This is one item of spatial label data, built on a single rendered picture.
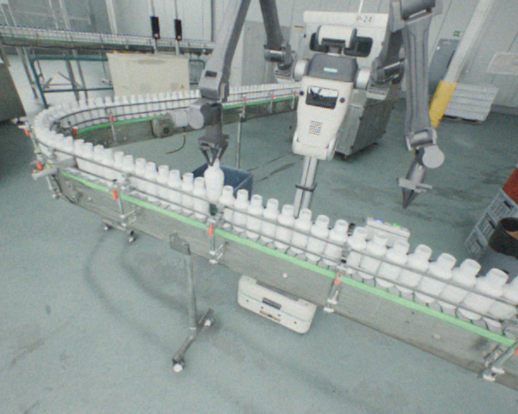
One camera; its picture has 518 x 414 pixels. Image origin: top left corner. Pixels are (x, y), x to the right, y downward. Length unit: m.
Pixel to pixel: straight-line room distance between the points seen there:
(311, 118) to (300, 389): 1.46
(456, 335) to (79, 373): 1.78
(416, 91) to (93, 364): 1.99
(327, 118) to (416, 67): 0.53
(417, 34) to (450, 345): 0.90
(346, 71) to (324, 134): 0.29
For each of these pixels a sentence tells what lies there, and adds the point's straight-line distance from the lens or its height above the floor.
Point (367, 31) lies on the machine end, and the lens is 4.42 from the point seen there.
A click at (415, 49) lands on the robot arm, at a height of 1.65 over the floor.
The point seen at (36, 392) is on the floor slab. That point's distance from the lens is 2.02.
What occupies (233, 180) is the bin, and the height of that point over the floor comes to 0.86.
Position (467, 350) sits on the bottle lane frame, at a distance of 1.10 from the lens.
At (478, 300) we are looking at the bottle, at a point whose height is 1.08.
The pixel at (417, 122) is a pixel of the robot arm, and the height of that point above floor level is 1.46.
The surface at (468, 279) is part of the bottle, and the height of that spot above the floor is 1.13.
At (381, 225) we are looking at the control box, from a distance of 1.02.
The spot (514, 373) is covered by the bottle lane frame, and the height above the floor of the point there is 0.89.
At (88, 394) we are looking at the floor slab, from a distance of 1.90.
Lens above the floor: 1.64
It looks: 33 degrees down
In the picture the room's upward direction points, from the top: 6 degrees clockwise
